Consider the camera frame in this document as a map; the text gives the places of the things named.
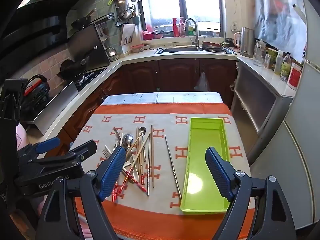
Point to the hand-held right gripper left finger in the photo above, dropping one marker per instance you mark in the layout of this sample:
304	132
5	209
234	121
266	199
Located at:
112	172

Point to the black range hood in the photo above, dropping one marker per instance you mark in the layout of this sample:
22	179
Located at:
45	17

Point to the brown chopstick with red end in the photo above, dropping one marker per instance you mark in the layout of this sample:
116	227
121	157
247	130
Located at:
136	182
139	150

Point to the steel chopstick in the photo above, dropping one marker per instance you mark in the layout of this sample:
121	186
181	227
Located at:
172	166
148	180

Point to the red frying pan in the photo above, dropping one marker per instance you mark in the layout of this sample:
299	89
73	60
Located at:
212	45

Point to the clear plastic wall sheet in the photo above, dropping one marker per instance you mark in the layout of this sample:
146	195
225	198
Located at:
277	17

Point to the green dish soap bottle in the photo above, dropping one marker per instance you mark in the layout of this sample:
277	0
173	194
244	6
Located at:
191	30

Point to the red striped wooden chopstick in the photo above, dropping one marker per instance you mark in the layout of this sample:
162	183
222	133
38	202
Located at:
115	192
124	183

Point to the hanging black frying pan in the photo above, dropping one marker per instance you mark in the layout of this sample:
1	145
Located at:
82	20

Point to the white cutting board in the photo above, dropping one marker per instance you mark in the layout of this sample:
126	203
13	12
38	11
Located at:
128	35

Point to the steel sink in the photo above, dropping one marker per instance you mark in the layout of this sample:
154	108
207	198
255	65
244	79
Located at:
177	50

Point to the white kitchen countertop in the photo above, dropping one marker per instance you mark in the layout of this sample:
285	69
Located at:
175	55

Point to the black stove cover panel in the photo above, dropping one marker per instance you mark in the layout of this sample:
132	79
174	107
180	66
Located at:
87	47

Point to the white jar with red label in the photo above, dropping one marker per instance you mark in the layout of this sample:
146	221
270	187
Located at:
295	76

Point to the white plastic bag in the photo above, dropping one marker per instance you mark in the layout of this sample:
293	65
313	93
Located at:
202	82

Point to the steel fork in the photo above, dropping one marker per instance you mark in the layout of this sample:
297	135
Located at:
107	152

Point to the steel faucet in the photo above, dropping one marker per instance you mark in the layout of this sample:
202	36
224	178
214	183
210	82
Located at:
196	32

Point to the grey metal cabinet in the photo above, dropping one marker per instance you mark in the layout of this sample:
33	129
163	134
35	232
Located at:
257	97

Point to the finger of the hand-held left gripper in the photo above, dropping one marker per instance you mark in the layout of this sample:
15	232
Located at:
80	152
48	145

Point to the black wok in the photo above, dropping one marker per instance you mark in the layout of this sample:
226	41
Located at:
72	67

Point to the small spice jar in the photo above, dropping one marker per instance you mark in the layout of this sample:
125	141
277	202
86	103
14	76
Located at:
267	61

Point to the steel electric kettle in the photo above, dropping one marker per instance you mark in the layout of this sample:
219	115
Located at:
247	42

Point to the green hanging brush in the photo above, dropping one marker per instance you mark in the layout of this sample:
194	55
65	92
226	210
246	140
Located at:
112	0

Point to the clear plastic bottle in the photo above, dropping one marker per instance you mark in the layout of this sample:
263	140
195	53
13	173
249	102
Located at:
285	68

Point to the plain brown wooden chopstick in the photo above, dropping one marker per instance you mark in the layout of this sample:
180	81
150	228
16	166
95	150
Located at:
152	160

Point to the steel teapot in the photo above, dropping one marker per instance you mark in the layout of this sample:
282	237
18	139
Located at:
111	53

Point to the glass jar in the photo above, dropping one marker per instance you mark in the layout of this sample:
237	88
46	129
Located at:
259	53

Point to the large steel spoon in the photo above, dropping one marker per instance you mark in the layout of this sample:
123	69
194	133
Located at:
128	140

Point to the red spray bottle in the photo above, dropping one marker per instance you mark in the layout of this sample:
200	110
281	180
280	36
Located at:
176	28

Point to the pink food container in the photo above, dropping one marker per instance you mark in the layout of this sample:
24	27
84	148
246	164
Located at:
137	48

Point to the green plastic tray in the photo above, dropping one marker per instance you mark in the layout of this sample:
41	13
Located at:
200	155

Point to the black gas stove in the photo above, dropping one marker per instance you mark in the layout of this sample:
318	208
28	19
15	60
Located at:
92	77

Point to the orange printed blanket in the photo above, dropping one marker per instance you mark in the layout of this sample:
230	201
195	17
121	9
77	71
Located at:
160	205

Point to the window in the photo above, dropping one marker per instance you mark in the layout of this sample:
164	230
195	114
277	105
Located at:
180	2

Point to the red plastic basin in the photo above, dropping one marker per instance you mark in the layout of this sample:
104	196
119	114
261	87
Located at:
150	35

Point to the steel splash guard panel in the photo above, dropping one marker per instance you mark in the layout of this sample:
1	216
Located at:
57	105

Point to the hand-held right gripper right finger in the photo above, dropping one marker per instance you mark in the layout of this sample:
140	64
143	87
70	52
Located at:
220	175

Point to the pink bottle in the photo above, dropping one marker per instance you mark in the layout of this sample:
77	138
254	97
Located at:
182	28

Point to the black and red appliance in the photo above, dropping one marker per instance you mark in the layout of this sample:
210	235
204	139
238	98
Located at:
35	95

